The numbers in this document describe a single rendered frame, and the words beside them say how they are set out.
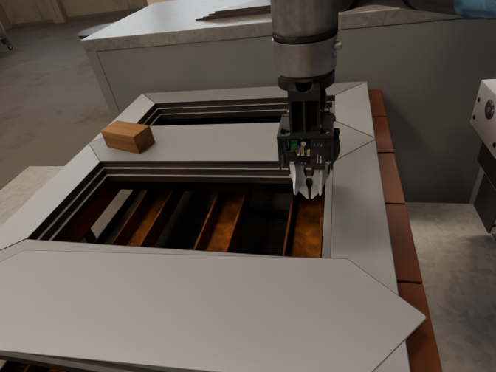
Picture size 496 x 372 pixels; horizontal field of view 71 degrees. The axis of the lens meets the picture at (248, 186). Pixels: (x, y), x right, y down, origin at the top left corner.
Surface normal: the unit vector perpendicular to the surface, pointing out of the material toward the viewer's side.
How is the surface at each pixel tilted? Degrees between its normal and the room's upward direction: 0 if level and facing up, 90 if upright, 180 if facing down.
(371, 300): 0
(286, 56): 89
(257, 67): 90
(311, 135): 89
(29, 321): 0
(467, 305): 0
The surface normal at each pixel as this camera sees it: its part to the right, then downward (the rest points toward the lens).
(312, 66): 0.11, 0.58
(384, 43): -0.20, 0.61
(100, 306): -0.14, -0.79
